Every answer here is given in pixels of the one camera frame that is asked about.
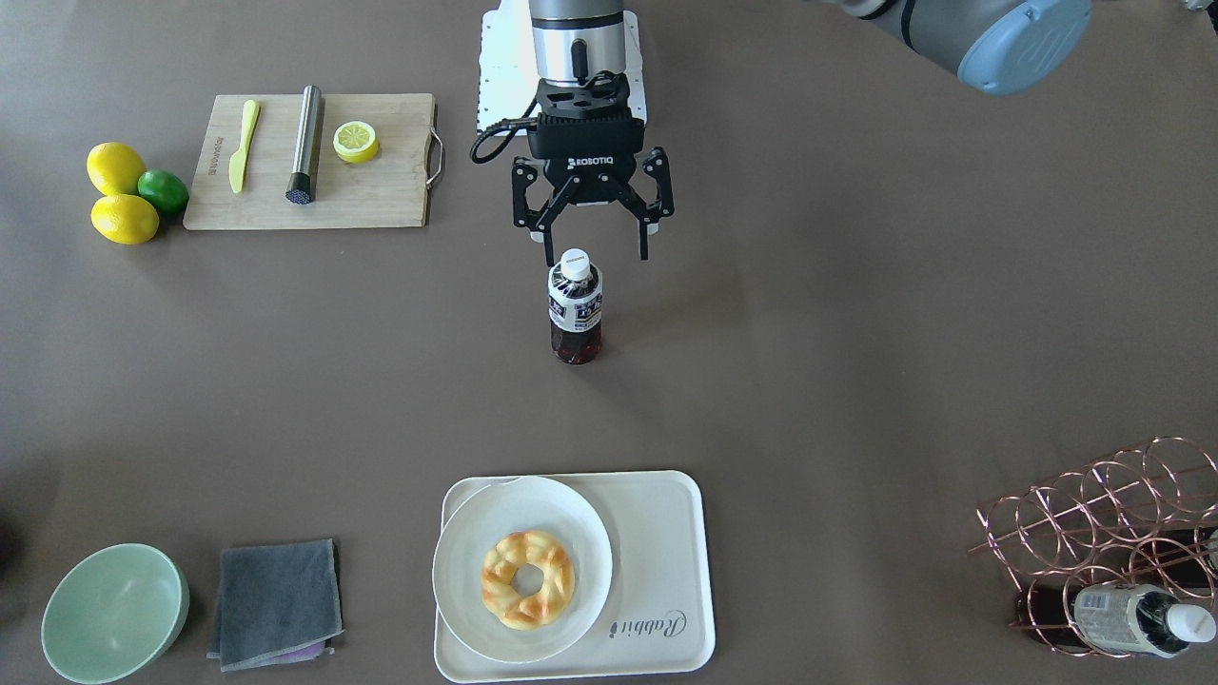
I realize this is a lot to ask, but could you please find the cream serving tray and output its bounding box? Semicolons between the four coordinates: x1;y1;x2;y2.
432;470;717;683

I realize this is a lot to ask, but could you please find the grey folded cloth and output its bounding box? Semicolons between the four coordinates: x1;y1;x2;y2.
207;538;343;672

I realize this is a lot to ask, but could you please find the green lime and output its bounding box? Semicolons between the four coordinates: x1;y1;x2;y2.
136;168;188;216

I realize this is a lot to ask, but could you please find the braided ring bread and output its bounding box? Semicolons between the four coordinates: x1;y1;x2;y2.
481;529;576;633

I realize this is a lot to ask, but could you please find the yellow plastic knife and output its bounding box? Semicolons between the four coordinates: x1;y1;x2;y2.
227;99;261;194

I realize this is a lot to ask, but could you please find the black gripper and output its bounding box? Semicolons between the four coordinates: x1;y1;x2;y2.
512;74;676;267

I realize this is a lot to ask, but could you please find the wooden cutting board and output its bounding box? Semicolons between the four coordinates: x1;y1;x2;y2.
183;91;442;232

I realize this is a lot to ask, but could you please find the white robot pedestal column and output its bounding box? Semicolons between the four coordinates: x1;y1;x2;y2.
476;1;648;130

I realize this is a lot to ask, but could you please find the steel muddler with black tip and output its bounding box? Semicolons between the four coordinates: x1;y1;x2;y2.
285;84;324;206

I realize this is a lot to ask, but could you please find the white round plate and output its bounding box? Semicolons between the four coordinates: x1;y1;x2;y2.
432;477;614;664

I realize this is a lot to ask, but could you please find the mint green bowl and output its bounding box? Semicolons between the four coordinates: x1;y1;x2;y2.
40;542;190;684

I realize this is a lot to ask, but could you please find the whole yellow lemon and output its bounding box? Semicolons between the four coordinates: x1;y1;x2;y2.
86;143;147;196

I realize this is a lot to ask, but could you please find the copper wire bottle rack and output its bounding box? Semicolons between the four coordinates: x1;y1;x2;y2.
977;438;1217;658

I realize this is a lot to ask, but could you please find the half lemon slice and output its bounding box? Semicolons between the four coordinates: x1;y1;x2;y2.
333;121;380;165

